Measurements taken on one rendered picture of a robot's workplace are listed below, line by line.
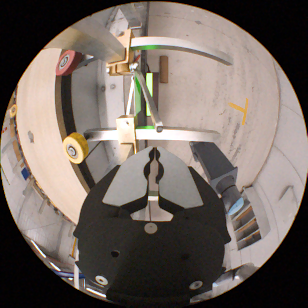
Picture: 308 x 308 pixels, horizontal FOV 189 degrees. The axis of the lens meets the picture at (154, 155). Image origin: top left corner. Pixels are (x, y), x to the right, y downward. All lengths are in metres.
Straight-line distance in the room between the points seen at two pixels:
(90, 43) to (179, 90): 1.03
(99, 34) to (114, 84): 0.39
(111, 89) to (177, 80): 0.75
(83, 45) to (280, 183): 2.77
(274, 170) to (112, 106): 2.83
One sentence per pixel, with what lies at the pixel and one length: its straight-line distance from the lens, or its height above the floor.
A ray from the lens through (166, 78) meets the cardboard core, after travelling 1.02.
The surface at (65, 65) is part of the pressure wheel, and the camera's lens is 0.30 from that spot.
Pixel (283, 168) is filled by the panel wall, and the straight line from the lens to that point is 2.64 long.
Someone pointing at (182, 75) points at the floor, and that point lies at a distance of 1.14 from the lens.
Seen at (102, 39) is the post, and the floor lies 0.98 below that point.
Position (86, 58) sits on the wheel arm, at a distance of 0.31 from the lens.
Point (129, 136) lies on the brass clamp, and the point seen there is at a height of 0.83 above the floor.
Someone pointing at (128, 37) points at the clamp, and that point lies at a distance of 0.27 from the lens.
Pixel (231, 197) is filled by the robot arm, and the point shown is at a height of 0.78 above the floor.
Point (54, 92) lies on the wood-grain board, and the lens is 0.33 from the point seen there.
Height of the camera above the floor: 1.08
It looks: 57 degrees down
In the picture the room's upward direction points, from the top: 177 degrees counter-clockwise
